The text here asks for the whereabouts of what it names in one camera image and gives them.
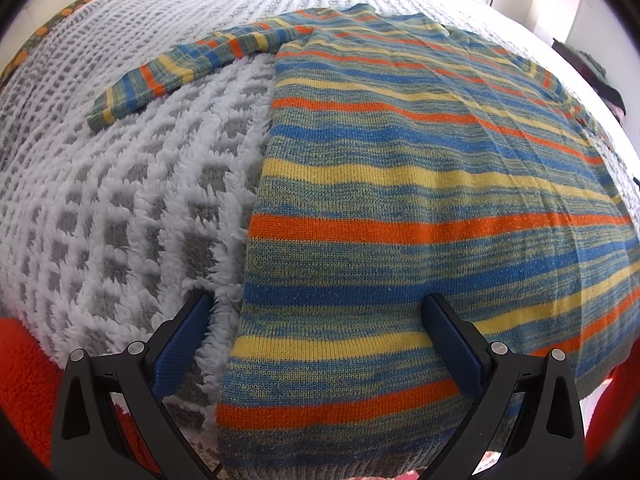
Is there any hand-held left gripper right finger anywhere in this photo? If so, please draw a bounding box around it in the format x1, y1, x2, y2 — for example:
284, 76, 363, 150
421, 292, 587, 480

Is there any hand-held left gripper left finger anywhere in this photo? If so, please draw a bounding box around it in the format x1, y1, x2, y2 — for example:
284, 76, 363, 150
50, 292, 221, 480

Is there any striped knit sweater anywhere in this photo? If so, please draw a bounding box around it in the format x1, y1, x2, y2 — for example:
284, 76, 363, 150
86, 3, 640, 480

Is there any dark clothes pile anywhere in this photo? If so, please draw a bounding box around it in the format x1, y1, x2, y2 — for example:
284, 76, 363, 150
551, 38, 628, 122

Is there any white grey checked fleece blanket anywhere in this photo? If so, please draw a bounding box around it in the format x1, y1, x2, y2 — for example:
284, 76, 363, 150
0, 0, 640, 461

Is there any red-orange fleece blanket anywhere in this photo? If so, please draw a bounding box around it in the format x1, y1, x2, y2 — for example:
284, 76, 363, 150
0, 316, 640, 480

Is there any orange floral bed sheet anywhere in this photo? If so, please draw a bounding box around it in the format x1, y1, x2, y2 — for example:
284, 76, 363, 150
0, 0, 168, 92

